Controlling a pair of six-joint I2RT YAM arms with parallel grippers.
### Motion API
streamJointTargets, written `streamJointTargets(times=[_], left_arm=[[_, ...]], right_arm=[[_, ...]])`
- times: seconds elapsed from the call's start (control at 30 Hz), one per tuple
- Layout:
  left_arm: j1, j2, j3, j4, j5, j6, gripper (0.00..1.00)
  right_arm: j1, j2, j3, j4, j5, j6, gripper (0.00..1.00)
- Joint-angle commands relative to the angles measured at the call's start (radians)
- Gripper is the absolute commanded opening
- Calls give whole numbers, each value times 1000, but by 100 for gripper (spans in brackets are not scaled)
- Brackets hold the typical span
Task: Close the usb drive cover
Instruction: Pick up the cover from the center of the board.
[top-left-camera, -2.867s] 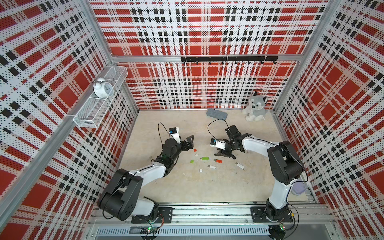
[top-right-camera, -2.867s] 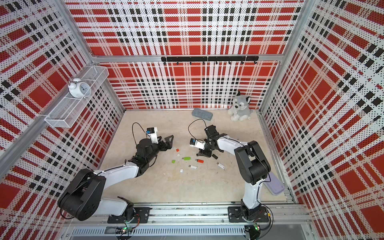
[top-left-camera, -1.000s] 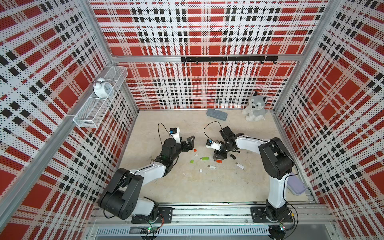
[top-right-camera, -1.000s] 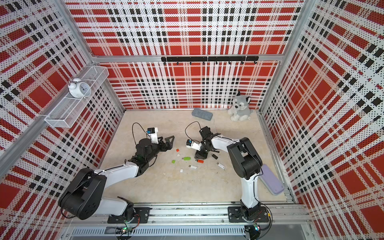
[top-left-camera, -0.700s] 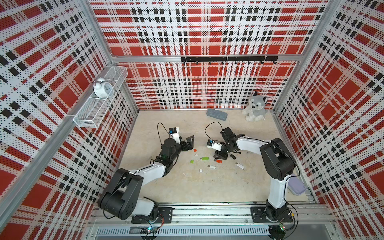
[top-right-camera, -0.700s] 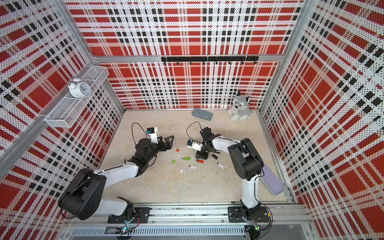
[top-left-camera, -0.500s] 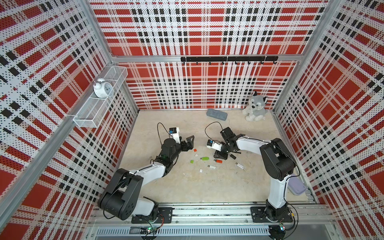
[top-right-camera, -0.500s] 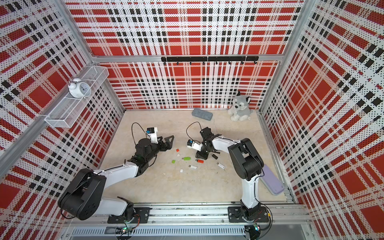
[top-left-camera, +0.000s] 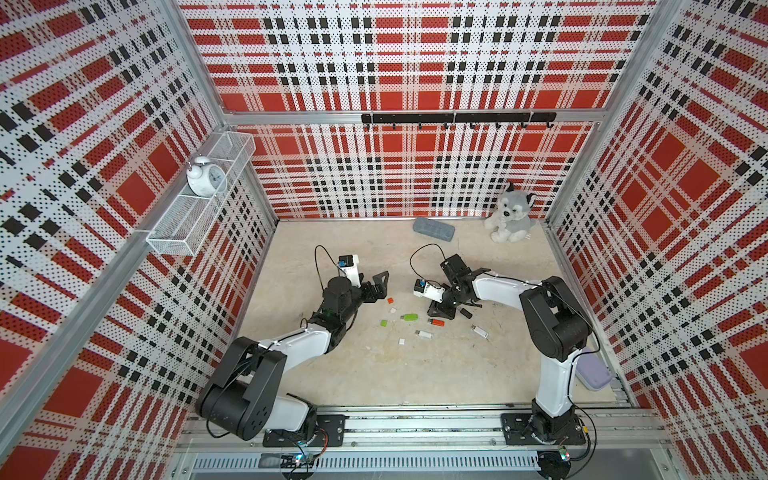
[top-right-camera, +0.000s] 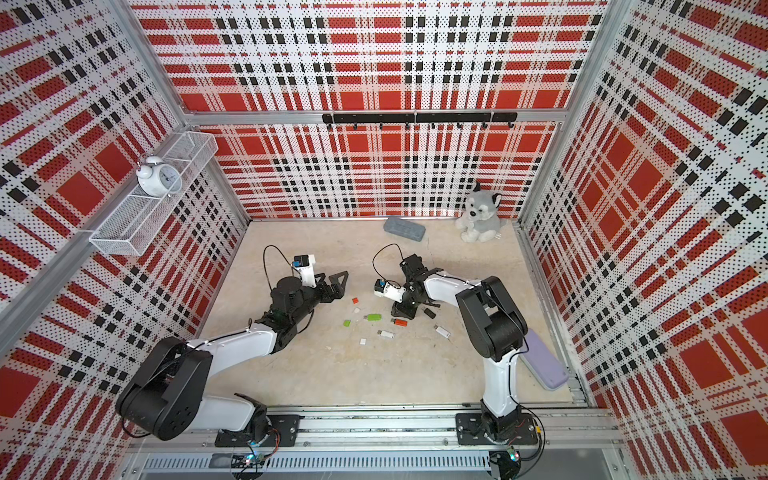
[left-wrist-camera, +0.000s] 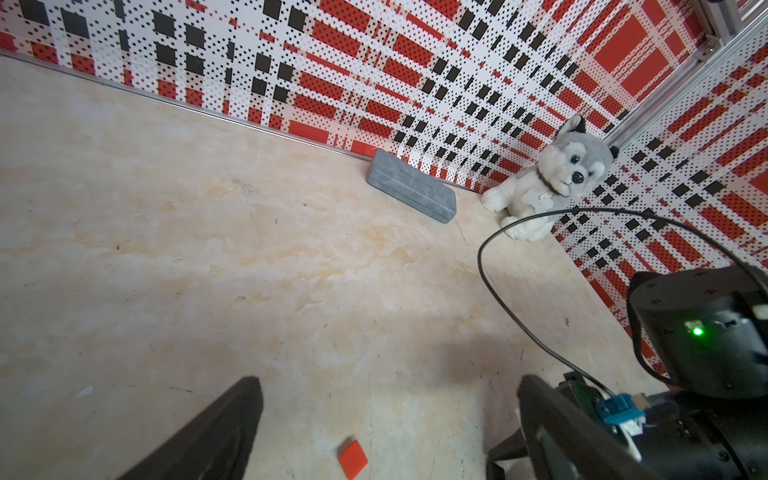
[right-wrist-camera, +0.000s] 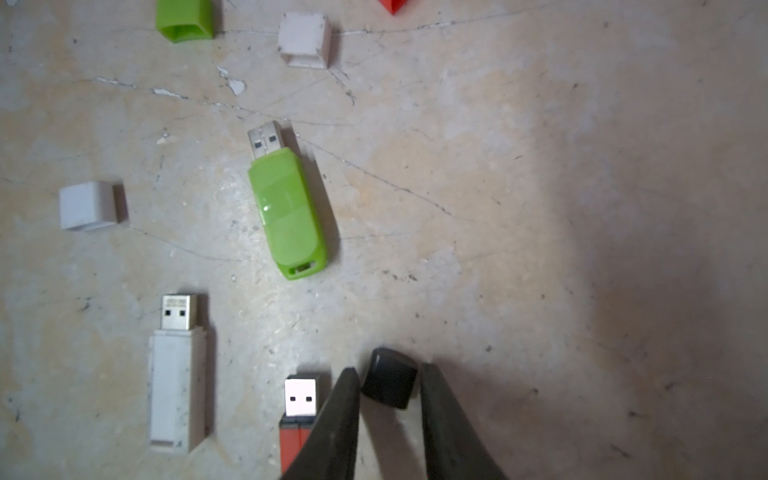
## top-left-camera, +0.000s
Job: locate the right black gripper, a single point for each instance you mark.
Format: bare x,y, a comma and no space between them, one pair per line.
442,312

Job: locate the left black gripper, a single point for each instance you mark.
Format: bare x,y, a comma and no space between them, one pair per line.
380,290

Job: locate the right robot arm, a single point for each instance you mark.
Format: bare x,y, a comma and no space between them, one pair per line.
556,324

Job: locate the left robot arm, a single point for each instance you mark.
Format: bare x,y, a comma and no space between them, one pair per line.
242,395

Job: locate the white usb drive right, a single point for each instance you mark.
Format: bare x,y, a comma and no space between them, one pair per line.
481,332

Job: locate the grey rectangular case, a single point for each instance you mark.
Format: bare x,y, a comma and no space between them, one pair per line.
434,229

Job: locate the grey husky plush toy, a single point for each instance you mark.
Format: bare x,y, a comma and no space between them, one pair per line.
511,221

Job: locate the lavender plastic box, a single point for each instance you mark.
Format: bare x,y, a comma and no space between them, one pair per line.
592,372

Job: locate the white alarm clock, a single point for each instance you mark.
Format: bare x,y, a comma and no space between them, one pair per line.
206,178

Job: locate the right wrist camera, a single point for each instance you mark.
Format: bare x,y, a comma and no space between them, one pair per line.
429,289

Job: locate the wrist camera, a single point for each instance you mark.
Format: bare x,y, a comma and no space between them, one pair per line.
349,265
429,289

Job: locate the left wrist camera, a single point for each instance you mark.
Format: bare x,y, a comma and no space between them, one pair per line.
349,265

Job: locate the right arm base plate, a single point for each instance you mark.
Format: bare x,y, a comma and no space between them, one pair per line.
516,427

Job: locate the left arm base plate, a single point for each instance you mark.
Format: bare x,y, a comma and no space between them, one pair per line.
330,429

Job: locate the white wire mesh shelf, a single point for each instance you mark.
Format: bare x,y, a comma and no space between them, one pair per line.
186,223

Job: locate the black hook rail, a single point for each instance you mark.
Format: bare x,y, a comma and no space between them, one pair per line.
522,118

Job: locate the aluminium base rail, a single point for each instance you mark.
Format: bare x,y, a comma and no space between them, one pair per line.
448,441

